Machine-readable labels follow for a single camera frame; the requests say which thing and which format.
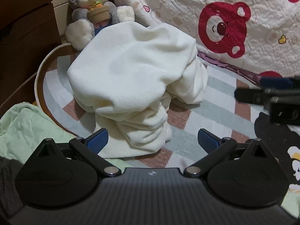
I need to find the light green quilted blanket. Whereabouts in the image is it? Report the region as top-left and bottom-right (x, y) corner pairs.
(0, 102), (79, 160)

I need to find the cream fleece jacket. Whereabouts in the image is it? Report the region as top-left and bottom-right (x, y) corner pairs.
(67, 20), (209, 157)

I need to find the black printed cloth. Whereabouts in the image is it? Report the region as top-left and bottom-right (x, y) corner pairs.
(254, 112), (300, 207)

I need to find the bear print quilt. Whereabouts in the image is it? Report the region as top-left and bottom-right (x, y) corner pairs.
(112, 0), (300, 79)

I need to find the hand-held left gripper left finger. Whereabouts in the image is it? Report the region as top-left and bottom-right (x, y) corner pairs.
(35, 128), (122, 178)

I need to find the grey plush rabbit toy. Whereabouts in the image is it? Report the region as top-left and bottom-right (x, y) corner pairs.
(64, 0), (136, 52)

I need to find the checked bed sheet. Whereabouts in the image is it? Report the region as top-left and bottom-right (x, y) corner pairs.
(42, 49), (289, 169)

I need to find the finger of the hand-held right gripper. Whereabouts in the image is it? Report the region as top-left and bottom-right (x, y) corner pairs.
(234, 87), (300, 125)
(259, 75), (300, 90)

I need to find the brown wooden bed frame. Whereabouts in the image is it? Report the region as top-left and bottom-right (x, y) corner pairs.
(34, 42), (80, 137)

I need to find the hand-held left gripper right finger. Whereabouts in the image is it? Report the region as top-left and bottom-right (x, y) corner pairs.
(183, 128), (270, 178)

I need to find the dark wooden cabinet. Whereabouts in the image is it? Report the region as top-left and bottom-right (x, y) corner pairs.
(0, 0), (64, 118)

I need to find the dark cloth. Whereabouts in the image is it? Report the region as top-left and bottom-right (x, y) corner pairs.
(0, 156), (27, 216)

